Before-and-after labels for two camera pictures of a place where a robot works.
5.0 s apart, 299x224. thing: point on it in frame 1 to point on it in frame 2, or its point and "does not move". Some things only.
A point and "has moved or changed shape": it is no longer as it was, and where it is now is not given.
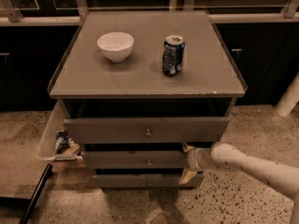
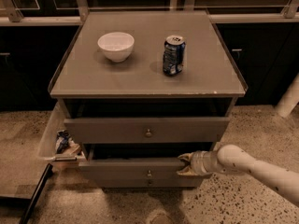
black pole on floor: (37, 191) does not move
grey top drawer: (147, 130) does not move
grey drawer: (135, 160) has moved or changed shape
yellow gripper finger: (186, 147) to (187, 156)
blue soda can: (174, 54) does not move
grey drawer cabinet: (135, 88) does not move
